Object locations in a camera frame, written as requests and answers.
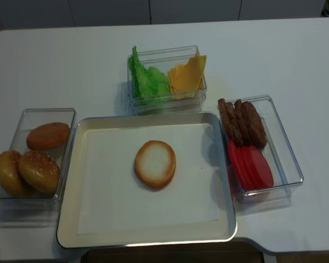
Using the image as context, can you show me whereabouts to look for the green lettuce leaf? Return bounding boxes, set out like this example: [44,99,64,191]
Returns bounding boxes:
[141,66,170,105]
[128,46,154,98]

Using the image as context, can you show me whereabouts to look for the green lettuce leaf in box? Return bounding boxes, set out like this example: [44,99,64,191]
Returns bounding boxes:
[141,66,170,105]

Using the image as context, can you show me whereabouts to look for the clear box lettuce and cheese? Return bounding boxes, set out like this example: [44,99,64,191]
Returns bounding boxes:
[127,45,207,115]

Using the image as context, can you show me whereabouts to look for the yellow cheese slices stack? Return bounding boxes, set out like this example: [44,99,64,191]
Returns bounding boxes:
[167,51,207,100]

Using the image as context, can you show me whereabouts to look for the toasted bottom bun half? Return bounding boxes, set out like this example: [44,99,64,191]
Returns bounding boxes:
[134,140,176,190]

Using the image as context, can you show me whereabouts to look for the silver metal tray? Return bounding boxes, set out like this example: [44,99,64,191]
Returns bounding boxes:
[56,112,237,249]

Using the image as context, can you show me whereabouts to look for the brown patty leftmost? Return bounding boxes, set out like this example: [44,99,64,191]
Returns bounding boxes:
[218,99,235,140]

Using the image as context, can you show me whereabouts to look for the brown patty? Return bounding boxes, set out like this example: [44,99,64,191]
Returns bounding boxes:
[234,99,252,146]
[242,101,268,149]
[218,99,235,140]
[225,102,243,146]

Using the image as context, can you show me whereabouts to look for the white paper tray liner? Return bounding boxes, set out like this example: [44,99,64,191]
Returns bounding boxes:
[78,124,219,234]

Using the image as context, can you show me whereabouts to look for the red tomato slices stack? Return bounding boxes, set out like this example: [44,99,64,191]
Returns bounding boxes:
[228,140,274,191]

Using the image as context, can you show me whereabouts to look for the brown patty rightmost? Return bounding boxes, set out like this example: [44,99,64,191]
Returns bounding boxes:
[242,101,268,149]

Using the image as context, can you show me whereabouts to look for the clear box patties and tomato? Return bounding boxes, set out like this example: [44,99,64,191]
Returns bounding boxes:
[220,95,304,211]

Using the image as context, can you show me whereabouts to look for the orange bun bottom in box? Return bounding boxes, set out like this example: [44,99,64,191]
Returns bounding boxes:
[26,122,70,151]

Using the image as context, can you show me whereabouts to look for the right sesame bun top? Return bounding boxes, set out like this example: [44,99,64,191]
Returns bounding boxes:
[18,150,60,193]

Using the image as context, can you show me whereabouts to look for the sesame bun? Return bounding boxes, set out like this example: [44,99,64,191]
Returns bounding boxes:
[18,150,60,193]
[0,150,36,198]

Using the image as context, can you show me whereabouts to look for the clear box with buns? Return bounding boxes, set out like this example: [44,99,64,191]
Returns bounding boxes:
[0,108,77,211]

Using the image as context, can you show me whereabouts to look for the left sesame bun top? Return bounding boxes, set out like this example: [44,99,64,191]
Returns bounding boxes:
[0,150,36,198]

